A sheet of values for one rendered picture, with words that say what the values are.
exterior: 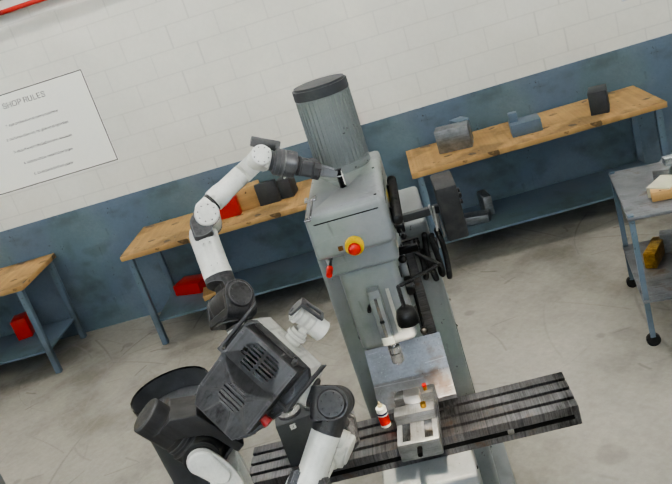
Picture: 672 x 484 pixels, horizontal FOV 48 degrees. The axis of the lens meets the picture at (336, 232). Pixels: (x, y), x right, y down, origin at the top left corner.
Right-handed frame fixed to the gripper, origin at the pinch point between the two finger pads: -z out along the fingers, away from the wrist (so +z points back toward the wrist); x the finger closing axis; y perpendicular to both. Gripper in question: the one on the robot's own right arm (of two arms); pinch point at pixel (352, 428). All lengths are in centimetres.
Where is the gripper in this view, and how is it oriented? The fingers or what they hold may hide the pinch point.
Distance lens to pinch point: 276.9
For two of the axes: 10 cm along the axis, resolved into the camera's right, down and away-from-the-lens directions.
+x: -1.8, -9.7, 1.3
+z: -2.5, -0.9, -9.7
